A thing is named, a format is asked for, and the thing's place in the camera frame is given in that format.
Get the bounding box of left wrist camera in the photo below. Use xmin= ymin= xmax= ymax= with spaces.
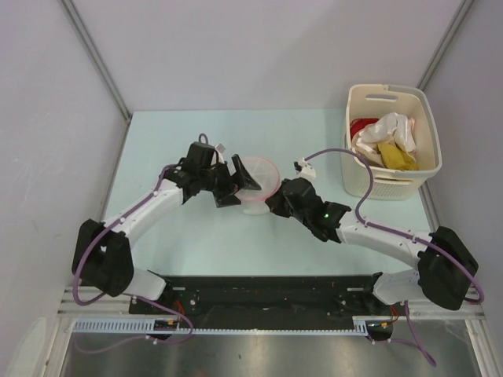
xmin=215 ymin=143 xmax=226 ymax=163

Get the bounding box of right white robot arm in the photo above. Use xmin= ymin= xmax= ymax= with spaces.
xmin=266 ymin=178 xmax=479 ymax=315

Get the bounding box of cream plastic laundry basket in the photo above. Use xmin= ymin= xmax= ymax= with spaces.
xmin=341 ymin=84 xmax=442 ymax=200

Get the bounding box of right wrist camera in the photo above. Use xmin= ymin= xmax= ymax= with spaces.
xmin=294 ymin=158 xmax=316 ymax=181

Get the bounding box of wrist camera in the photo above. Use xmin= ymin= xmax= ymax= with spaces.
xmin=294 ymin=158 xmax=316 ymax=181
xmin=215 ymin=143 xmax=226 ymax=163

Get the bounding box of aluminium frame rail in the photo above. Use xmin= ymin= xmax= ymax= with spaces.
xmin=407 ymin=292 xmax=485 ymax=320

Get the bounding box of yellow garment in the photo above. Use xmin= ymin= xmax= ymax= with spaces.
xmin=376 ymin=143 xmax=419 ymax=171

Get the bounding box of white slotted cable duct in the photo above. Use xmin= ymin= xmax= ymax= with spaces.
xmin=73 ymin=318 xmax=368 ymax=336

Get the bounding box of white crumpled garment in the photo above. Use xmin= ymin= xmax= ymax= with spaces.
xmin=350 ymin=112 xmax=417 ymax=169

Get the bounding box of red garment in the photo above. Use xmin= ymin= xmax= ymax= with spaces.
xmin=350 ymin=118 xmax=379 ymax=138

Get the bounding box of white mesh laundry bag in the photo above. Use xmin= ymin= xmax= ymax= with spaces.
xmin=234 ymin=155 xmax=282 ymax=216

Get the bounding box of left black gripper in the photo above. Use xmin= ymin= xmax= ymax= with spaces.
xmin=199 ymin=155 xmax=259 ymax=207

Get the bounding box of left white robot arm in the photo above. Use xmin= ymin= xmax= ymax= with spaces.
xmin=72 ymin=141 xmax=261 ymax=314

